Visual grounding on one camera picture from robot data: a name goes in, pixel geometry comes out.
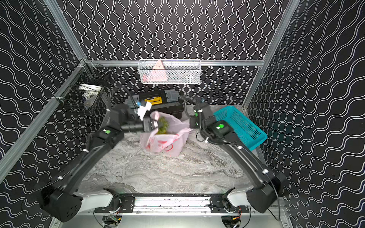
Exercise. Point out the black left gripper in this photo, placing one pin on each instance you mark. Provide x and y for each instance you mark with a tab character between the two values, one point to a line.
153	124

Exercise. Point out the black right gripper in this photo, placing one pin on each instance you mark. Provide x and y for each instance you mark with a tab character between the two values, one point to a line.
191	122

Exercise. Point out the yellow pineapple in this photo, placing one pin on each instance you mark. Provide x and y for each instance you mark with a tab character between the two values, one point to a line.
163	126

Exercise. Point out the pink plastic bag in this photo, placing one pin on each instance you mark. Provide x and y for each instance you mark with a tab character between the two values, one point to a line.
172	142

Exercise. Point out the teal plastic basket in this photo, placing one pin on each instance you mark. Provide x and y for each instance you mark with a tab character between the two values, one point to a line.
250	134

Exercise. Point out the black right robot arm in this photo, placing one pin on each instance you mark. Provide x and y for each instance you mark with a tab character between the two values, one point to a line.
232	131

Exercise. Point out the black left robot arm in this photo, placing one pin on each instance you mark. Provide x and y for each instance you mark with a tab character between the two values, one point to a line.
59	197

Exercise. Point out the black toolbox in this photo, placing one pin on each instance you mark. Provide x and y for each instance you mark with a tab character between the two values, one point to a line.
165	101

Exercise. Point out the pink triangular card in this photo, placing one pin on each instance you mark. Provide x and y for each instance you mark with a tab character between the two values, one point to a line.
158	73

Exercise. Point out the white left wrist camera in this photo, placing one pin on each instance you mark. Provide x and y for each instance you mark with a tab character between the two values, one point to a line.
143	107

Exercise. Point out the white wire wall basket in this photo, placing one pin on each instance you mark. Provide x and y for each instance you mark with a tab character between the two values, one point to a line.
179	71

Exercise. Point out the black wire wall basket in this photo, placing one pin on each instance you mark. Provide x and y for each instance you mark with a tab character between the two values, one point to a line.
88	90

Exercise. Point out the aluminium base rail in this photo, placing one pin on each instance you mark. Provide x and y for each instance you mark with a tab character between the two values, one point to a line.
133	205

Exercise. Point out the aluminium frame post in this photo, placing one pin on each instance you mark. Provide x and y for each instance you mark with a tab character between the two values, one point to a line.
66	29

